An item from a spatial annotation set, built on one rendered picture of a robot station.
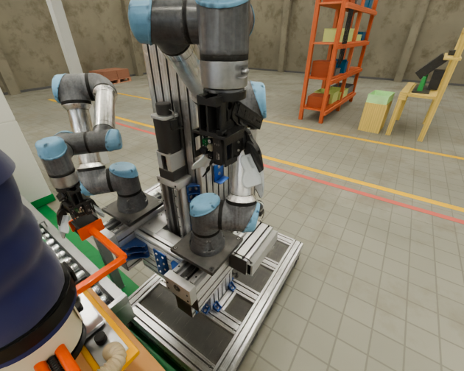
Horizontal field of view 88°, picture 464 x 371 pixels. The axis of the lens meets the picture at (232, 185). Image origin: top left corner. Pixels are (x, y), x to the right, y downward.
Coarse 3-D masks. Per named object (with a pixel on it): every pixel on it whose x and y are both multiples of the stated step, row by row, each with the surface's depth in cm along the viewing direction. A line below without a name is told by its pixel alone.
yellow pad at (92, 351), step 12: (84, 300) 77; (108, 324) 71; (96, 336) 65; (108, 336) 68; (120, 336) 68; (84, 348) 66; (96, 348) 65; (132, 348) 66; (96, 360) 63; (132, 360) 64
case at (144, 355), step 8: (88, 288) 95; (96, 296) 92; (104, 304) 90; (112, 312) 87; (120, 320) 85; (120, 328) 82; (128, 336) 80; (136, 344) 78; (144, 352) 76; (80, 360) 74; (136, 360) 74; (144, 360) 74; (152, 360) 74; (80, 368) 72; (88, 368) 72; (128, 368) 72; (136, 368) 72; (144, 368) 72; (152, 368) 72; (160, 368) 72
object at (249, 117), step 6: (240, 102) 41; (240, 108) 42; (246, 108) 43; (240, 114) 42; (246, 114) 44; (252, 114) 46; (258, 114) 48; (246, 120) 45; (252, 120) 46; (258, 120) 48; (252, 126) 49; (258, 126) 49
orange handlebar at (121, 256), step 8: (96, 232) 86; (104, 240) 83; (112, 248) 80; (120, 256) 77; (112, 264) 74; (120, 264) 76; (96, 272) 72; (104, 272) 72; (88, 280) 70; (96, 280) 71; (80, 288) 68; (64, 344) 56; (56, 352) 54; (64, 352) 54; (64, 360) 53; (72, 360) 53; (40, 368) 51; (48, 368) 52; (64, 368) 52; (72, 368) 51
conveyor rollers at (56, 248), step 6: (42, 234) 181; (48, 240) 172; (54, 246) 167; (60, 252) 162; (60, 258) 162; (66, 258) 158; (72, 264) 154; (78, 276) 147; (84, 276) 150; (96, 288) 140; (102, 294) 136; (108, 300) 137
